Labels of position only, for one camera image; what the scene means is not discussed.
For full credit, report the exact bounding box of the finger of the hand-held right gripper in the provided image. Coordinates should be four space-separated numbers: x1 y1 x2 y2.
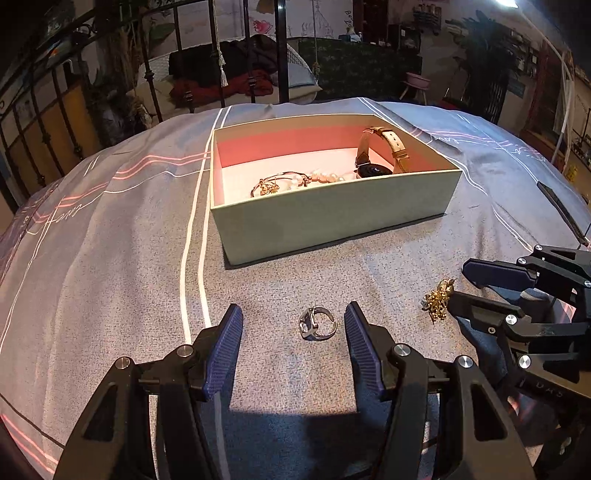
448 290 578 344
462 244 591 301

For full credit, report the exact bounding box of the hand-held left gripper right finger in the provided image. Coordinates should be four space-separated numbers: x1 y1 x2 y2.
344 301 536 480

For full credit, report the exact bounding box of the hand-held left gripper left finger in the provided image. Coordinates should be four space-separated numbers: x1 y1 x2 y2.
54 304 244 480

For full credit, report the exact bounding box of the silver ring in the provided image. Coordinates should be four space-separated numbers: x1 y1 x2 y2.
298 307 339 342

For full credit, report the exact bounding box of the green box with pink inside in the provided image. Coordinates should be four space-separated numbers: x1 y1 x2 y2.
210 113 463 267

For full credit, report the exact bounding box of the wristwatch with beige strap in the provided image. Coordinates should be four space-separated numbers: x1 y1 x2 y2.
355 127 411 178

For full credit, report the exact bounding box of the gold chain bracelet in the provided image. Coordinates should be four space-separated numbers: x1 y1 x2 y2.
252 172 310 198

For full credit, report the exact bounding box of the white pearl bracelet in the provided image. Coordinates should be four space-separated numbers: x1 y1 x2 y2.
288 168 356 190

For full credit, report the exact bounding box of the white floor lamp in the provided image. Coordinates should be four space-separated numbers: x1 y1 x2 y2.
496 0 578 163

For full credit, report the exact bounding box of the pink stool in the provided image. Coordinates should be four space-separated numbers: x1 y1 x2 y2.
399 71 432 101

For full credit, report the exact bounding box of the dark green patterned counter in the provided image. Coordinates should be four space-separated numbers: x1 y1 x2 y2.
295 39 423 100

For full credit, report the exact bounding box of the red clothing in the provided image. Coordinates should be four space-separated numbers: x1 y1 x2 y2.
170 71 273 101

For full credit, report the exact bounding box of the beige sofa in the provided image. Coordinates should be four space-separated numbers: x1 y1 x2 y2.
139 44 324 116

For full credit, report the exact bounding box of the white hanging tassel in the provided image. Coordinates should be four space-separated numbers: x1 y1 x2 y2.
210 0 230 88

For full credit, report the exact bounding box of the black clothing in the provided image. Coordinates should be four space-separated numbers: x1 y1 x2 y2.
167 36 289 85

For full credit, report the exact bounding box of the black iron bed frame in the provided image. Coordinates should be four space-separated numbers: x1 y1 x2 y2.
0 0 296 199

